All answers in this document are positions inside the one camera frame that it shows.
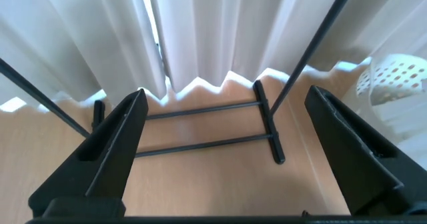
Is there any black clothes rack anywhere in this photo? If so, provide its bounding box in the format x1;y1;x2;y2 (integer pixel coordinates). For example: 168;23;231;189
0;0;360;165

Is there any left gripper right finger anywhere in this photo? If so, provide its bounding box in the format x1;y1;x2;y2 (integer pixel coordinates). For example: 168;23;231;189
304;83;427;217

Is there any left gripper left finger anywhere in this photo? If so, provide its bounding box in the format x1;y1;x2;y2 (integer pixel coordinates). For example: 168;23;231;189
28;88;149;218

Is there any white laundry basket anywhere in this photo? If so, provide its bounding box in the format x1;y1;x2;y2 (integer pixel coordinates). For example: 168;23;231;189
355;53;427;98

